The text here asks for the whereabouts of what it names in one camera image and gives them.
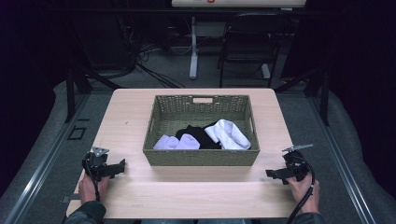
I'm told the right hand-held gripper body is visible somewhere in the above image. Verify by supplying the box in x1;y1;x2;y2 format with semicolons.
281;143;314;182

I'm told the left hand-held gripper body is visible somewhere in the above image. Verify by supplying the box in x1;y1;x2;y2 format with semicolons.
81;146;110;183

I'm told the lavender sock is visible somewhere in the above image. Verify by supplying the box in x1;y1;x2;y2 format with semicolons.
152;134;180;151
175;133;202;151

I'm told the white sock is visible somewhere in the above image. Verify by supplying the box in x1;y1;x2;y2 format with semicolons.
204;119;252;151

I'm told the green woven basket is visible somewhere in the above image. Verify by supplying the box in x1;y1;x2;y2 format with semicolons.
142;94;261;167

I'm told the black sock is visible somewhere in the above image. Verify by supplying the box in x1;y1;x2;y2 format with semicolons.
175;121;223;150

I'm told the person's left hand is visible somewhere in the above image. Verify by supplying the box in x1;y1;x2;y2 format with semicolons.
78;172;110;205

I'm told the person's right hand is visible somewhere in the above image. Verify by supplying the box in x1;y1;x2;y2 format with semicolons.
285;172;321;215

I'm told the floor socket plate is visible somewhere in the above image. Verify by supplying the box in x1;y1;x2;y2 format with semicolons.
66;125;88;141

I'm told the black metal stand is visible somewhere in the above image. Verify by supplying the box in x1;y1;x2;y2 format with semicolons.
64;63;124;124
273;63;332;127

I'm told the black chair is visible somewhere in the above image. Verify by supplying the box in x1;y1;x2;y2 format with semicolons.
217;11;296;90

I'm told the white desk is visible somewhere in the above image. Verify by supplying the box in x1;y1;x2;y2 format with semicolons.
171;0;308;80

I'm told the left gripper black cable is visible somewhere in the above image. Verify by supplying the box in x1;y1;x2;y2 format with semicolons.
84;152;102;203

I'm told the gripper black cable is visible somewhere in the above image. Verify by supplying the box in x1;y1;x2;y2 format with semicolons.
285;154;316;224
84;152;102;203

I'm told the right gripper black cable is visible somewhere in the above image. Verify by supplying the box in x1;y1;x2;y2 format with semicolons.
285;154;316;224

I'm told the aluminium floor rail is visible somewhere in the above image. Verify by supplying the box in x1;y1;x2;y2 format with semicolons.
306;92;379;224
3;92;92;224

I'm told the bundle of floor cables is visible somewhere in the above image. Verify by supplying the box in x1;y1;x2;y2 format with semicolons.
116;13;194;90

